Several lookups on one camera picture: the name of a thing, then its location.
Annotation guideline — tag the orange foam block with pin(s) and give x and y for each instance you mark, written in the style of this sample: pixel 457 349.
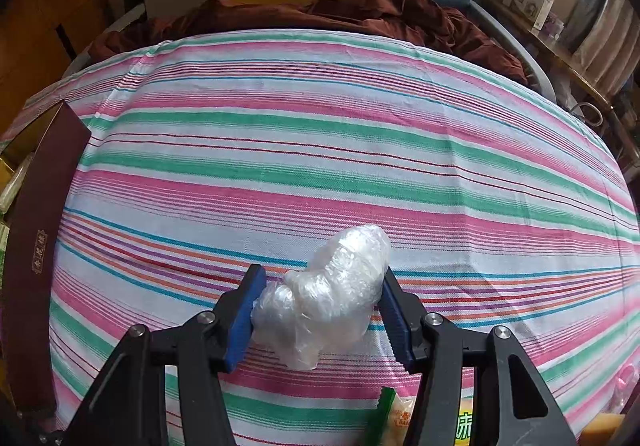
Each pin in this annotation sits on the orange foam block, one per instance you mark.
pixel 600 431

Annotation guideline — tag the maroon blanket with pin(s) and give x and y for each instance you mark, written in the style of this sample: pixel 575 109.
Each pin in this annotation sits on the maroon blanket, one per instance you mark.
pixel 390 10

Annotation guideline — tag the small purple container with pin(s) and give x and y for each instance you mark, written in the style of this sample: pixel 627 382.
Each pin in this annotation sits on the small purple container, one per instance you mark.
pixel 553 25

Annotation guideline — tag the green-edged snack packet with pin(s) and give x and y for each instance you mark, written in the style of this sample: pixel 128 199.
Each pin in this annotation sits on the green-edged snack packet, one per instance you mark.
pixel 395 421

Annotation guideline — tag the wooden wardrobe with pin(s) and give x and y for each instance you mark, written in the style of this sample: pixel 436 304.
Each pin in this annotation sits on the wooden wardrobe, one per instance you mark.
pixel 40 15

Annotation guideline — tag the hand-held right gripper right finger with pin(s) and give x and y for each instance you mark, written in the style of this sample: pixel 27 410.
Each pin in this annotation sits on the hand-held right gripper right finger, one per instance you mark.
pixel 395 321

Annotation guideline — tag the maroon gift box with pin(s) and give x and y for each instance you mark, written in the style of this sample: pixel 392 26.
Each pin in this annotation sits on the maroon gift box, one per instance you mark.
pixel 35 236

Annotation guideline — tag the striped bed sheet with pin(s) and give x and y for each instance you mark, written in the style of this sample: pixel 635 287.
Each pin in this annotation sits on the striped bed sheet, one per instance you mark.
pixel 320 150

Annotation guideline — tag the wooden side shelf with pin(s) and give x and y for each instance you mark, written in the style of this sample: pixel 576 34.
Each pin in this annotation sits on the wooden side shelf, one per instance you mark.
pixel 565 60

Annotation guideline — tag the grey curtain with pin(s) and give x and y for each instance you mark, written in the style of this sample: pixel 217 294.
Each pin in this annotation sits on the grey curtain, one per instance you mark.
pixel 600 35

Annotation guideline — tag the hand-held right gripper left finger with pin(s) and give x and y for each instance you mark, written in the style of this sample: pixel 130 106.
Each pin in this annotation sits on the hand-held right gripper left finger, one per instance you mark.
pixel 245 316

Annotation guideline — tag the white plastic bag wad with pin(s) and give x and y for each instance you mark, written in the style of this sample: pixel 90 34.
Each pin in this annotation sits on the white plastic bag wad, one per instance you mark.
pixel 330 296

